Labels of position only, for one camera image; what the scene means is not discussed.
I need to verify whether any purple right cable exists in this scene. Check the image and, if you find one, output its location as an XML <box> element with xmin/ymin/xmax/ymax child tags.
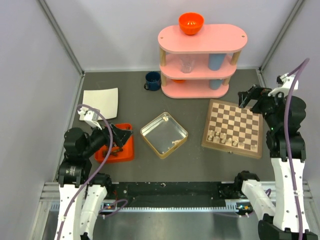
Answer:
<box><xmin>239</xmin><ymin>57</ymin><xmax>311</xmax><ymax>240</ymax></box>

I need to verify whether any orange metal tin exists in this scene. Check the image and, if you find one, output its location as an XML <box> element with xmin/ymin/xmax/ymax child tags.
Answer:
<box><xmin>94</xmin><ymin>135</ymin><xmax>135</xmax><ymax>164</ymax></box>

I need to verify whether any grey cable duct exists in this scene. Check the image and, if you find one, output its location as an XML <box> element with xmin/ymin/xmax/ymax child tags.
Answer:
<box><xmin>49</xmin><ymin>198</ymin><xmax>253</xmax><ymax>213</ymax></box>

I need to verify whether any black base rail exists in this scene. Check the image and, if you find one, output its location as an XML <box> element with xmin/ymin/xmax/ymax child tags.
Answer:
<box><xmin>106</xmin><ymin>181</ymin><xmax>245</xmax><ymax>206</ymax></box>

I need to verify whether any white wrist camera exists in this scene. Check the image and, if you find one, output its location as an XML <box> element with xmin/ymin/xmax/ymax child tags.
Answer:
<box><xmin>268</xmin><ymin>73</ymin><xmax>296</xmax><ymax>98</ymax></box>
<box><xmin>77</xmin><ymin>108</ymin><xmax>103</xmax><ymax>130</ymax></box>

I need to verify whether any white rook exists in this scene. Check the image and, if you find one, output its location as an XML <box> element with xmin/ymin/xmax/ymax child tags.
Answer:
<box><xmin>207</xmin><ymin>130</ymin><xmax>215</xmax><ymax>141</ymax></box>

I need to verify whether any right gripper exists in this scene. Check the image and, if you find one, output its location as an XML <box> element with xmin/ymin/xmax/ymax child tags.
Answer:
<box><xmin>237</xmin><ymin>84</ymin><xmax>289</xmax><ymax>129</ymax></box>

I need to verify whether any light blue cup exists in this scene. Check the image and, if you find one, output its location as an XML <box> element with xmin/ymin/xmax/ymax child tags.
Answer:
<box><xmin>208</xmin><ymin>53</ymin><xmax>226</xmax><ymax>71</ymax></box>
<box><xmin>209</xmin><ymin>79</ymin><xmax>224</xmax><ymax>90</ymax></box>

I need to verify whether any purple cable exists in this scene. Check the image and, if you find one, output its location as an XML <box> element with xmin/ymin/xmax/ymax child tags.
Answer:
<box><xmin>56</xmin><ymin>104</ymin><xmax>128</xmax><ymax>240</ymax></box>
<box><xmin>239</xmin><ymin>57</ymin><xmax>311</xmax><ymax>240</ymax></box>

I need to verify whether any small orange bowl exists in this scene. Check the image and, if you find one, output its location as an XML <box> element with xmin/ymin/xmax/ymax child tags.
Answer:
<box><xmin>172</xmin><ymin>79</ymin><xmax>186</xmax><ymax>84</ymax></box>

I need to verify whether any pink three-tier shelf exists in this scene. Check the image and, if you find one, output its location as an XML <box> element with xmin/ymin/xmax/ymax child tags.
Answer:
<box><xmin>158</xmin><ymin>24</ymin><xmax>248</xmax><ymax>99</ymax></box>

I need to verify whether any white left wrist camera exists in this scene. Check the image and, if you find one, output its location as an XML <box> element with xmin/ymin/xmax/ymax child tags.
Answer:
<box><xmin>77</xmin><ymin>108</ymin><xmax>103</xmax><ymax>130</ymax></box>

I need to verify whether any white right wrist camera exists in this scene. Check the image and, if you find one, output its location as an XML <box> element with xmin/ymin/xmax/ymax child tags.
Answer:
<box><xmin>268</xmin><ymin>73</ymin><xmax>296</xmax><ymax>98</ymax></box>

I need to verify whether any gold metal tin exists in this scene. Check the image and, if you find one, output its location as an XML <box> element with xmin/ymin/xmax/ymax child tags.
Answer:
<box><xmin>140</xmin><ymin>112</ymin><xmax>189</xmax><ymax>159</ymax></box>

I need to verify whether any clear glass cup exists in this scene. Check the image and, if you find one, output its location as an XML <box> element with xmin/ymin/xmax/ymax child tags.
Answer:
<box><xmin>180</xmin><ymin>54</ymin><xmax>195</xmax><ymax>74</ymax></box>

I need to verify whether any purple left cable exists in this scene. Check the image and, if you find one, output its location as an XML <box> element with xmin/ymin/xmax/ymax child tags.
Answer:
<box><xmin>56</xmin><ymin>104</ymin><xmax>128</xmax><ymax>240</ymax></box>

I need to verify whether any wooden chess board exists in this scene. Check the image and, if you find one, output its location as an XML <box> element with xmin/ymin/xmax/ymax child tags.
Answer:
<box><xmin>201</xmin><ymin>99</ymin><xmax>264</xmax><ymax>159</ymax></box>

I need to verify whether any white square plate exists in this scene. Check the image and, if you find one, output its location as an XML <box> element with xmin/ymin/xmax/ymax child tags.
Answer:
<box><xmin>82</xmin><ymin>87</ymin><xmax>119</xmax><ymax>120</ymax></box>

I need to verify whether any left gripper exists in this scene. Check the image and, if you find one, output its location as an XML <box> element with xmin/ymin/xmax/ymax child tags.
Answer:
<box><xmin>82</xmin><ymin>119</ymin><xmax>133</xmax><ymax>157</ymax></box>

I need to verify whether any light blue lower cup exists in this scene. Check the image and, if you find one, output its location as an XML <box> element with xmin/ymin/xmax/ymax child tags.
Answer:
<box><xmin>209</xmin><ymin>79</ymin><xmax>224</xmax><ymax>90</ymax></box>

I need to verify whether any dark blue mug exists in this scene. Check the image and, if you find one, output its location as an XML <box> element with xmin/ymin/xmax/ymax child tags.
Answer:
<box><xmin>144</xmin><ymin>71</ymin><xmax>161</xmax><ymax>91</ymax></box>

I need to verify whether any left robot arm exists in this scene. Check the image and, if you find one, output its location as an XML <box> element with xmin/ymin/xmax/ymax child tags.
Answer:
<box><xmin>54</xmin><ymin>123</ymin><xmax>134</xmax><ymax>240</ymax></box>

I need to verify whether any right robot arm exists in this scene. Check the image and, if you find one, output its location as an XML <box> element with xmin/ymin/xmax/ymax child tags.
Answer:
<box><xmin>233</xmin><ymin>85</ymin><xmax>319</xmax><ymax>240</ymax></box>

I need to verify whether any orange plastic bowl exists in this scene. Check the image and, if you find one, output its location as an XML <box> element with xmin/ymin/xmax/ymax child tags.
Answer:
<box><xmin>178</xmin><ymin>12</ymin><xmax>205</xmax><ymax>36</ymax></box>

